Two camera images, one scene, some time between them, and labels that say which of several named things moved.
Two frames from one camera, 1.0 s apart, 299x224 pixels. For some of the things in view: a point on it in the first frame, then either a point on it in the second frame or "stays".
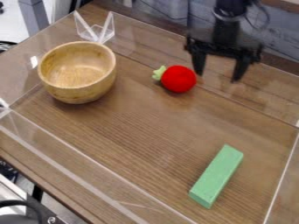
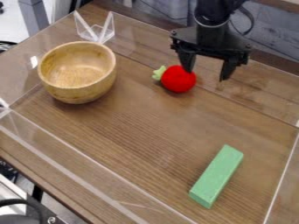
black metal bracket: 33,211 stays
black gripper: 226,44 -> 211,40
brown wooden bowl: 78,70 stays
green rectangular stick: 210,185 stays
